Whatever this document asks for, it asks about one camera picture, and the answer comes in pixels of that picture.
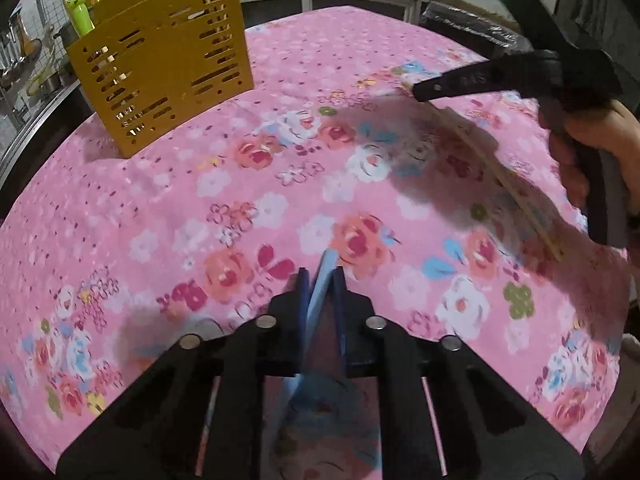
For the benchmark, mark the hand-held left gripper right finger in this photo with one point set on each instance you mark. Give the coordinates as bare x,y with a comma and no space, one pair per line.
341,310

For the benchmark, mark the plastic wrapped rack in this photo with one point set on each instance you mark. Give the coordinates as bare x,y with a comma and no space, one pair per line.
465,25

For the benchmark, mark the pink floral tablecloth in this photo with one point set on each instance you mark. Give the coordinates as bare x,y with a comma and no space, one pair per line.
200,210

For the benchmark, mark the gold perforated utensil holder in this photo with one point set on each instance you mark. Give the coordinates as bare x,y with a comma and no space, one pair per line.
165,60

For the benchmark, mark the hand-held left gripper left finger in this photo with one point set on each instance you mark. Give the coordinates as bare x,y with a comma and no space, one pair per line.
301,310

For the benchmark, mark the small steel cup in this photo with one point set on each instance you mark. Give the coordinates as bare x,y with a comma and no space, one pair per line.
51,82

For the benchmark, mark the light blue plastic utensil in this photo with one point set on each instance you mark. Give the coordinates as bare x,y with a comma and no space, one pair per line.
320,290

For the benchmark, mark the hanging steel kitchen utensils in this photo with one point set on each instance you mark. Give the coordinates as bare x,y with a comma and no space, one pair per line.
17,45

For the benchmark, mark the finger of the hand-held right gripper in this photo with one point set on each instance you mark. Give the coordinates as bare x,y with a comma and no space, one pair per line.
470,80

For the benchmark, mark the person's right hand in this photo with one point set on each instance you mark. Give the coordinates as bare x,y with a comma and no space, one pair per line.
600,130

